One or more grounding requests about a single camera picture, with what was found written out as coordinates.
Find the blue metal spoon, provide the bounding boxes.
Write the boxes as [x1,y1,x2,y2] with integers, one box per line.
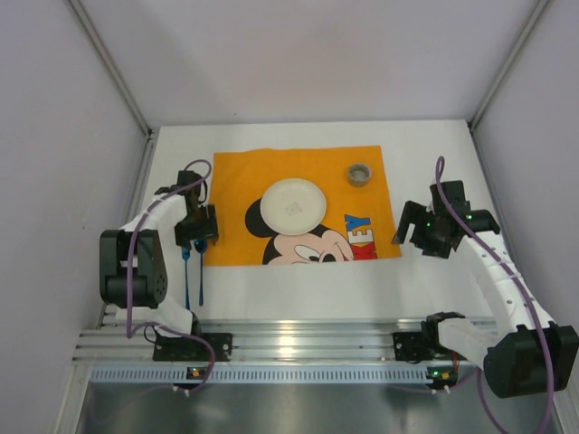
[194,240,208,307]

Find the blue metal fork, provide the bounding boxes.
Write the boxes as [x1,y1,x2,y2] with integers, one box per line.
[182,248,190,310]

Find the orange cartoon mouse placemat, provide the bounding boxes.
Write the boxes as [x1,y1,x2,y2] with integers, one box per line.
[204,146,401,267]

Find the small grey ceramic cup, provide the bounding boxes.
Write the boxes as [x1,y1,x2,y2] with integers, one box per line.
[347,163,372,188]

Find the cream round plate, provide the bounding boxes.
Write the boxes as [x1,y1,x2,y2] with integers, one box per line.
[260,178,327,236]

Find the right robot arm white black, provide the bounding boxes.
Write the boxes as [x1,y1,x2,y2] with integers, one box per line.
[393,181,578,398]

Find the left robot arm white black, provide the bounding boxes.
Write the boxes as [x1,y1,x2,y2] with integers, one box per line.
[99,169,219,338]

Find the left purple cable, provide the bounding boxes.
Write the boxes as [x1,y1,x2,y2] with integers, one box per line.
[125,158,216,395]

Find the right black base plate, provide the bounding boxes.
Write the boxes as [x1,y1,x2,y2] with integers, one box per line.
[392,332,435,364]

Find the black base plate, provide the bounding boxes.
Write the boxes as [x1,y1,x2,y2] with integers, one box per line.
[392,332,435,364]
[152,332,233,362]

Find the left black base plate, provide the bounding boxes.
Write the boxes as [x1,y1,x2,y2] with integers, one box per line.
[152,332,233,362]

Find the aluminium mounting rail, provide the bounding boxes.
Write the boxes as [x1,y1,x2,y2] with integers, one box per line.
[72,318,421,364]

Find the slotted grey cable duct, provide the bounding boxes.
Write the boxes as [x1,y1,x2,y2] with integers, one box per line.
[90,363,458,388]

